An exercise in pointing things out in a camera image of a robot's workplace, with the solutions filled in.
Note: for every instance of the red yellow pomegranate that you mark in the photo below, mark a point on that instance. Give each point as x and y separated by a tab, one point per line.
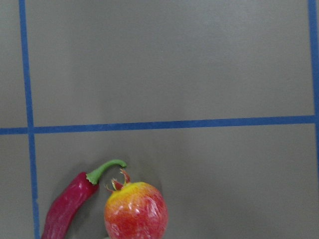
135	210

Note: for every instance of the red chili pepper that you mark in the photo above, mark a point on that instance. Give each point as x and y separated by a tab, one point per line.
64	208

